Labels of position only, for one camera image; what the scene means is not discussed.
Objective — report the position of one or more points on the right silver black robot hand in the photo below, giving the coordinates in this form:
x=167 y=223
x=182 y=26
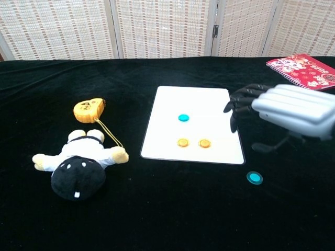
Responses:
x=295 y=109

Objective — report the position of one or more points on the white magnetic board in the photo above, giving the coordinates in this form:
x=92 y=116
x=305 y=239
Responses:
x=162 y=125

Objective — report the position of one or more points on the red spiral notebook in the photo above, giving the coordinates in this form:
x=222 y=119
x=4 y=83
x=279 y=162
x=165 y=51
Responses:
x=306 y=69

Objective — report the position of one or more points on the metal screen hinge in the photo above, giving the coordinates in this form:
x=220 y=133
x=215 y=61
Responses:
x=215 y=31

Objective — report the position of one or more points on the woven folding screen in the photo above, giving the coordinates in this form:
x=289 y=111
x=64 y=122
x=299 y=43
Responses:
x=162 y=26

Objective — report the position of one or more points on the black velvet tablecloth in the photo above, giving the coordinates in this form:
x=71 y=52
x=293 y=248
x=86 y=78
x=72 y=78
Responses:
x=167 y=214

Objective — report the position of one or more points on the plush doll with black head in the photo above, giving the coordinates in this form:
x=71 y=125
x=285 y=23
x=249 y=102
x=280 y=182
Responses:
x=78 y=180

